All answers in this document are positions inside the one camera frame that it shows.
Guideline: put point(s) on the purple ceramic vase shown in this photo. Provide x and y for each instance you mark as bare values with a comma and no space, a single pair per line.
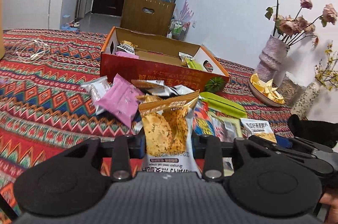
271,58

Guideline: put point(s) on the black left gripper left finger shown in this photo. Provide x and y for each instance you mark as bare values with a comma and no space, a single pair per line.
121,150

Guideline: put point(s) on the pink snack packet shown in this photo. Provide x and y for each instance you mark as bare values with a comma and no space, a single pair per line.
120,100

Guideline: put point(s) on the plate of orange chips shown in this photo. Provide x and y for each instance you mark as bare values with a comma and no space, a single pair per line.
265,91

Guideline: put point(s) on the red orange cardboard box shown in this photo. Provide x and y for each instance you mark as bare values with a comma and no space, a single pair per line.
161,58

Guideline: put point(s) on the speckled white bottle vase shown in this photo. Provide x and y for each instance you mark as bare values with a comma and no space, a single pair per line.
306,100

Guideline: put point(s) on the orange oat crisp snack packet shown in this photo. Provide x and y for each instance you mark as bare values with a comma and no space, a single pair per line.
168,126

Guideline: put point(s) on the green snack packet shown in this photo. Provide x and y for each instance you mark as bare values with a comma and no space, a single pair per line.
223,105

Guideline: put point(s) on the person's right hand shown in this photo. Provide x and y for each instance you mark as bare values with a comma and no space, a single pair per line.
331,198

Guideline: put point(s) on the white oat snack packet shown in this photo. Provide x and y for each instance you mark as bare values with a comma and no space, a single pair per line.
259,128

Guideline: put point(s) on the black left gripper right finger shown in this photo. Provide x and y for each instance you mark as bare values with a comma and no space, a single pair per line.
212,151

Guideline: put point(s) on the yellow thermos jug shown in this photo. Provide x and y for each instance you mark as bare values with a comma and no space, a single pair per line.
2,46

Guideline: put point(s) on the glass jar of seeds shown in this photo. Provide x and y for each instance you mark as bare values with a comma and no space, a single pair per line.
291,89

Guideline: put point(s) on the patterned red tablecloth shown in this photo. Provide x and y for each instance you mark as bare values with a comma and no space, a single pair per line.
44,108

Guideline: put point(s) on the colourful snack packet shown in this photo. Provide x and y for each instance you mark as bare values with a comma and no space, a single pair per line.
202,124

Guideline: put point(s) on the yellow flower branch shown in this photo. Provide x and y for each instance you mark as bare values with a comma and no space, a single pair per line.
326,69

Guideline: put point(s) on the dried pink roses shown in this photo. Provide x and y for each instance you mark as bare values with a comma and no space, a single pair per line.
292,28

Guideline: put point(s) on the white silver snack packet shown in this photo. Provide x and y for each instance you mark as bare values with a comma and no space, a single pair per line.
97,89

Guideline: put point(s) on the brown cardboard box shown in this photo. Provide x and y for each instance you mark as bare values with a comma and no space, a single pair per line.
147,16

